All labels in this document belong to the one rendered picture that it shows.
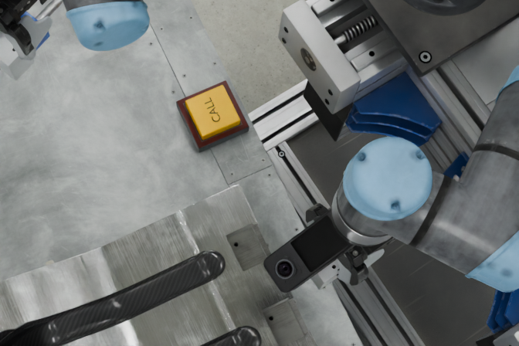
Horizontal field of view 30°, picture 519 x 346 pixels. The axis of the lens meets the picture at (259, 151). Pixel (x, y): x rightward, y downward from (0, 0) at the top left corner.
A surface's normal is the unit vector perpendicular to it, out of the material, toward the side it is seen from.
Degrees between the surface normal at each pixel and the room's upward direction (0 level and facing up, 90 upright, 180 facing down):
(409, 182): 0
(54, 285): 28
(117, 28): 90
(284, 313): 0
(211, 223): 0
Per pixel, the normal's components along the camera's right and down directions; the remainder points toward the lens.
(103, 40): 0.36, 0.90
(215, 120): 0.05, -0.29
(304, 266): -0.34, -0.02
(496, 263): -0.21, 0.33
